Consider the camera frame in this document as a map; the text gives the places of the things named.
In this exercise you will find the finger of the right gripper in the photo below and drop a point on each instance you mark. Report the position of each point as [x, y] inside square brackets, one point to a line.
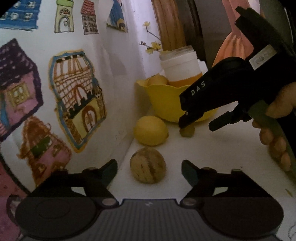
[193, 116]
[239, 113]

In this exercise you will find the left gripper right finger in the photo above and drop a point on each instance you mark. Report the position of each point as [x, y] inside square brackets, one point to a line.
[203, 182]

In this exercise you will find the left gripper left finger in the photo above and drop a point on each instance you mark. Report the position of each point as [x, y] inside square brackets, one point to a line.
[95, 181]

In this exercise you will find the small olive fruit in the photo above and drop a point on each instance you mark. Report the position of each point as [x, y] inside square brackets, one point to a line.
[187, 132]

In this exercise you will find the tan striped round fruit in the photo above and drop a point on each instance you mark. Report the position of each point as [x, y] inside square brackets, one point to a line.
[148, 166]

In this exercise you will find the person's right hand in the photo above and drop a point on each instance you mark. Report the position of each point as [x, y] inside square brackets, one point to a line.
[273, 136]

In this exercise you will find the yellow plastic bowl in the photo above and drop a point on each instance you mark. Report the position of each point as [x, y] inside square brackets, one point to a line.
[165, 100]

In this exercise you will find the white printed table cover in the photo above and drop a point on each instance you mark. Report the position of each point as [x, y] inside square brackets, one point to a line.
[235, 146]

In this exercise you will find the yellow lemon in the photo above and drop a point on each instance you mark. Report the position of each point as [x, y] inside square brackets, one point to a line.
[151, 131]

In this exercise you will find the white paper cup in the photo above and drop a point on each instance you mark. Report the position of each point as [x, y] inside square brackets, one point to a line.
[203, 66]

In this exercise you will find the woman in orange dress poster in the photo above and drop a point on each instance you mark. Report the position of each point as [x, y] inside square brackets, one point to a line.
[236, 44]

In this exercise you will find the colourful houses drawing sheet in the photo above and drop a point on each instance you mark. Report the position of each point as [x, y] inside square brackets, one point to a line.
[57, 91]

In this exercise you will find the girl with bear drawing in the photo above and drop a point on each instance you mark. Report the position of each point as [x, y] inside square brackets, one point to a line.
[116, 18]

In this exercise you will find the wooden door frame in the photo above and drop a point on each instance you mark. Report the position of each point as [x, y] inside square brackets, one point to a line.
[173, 19]

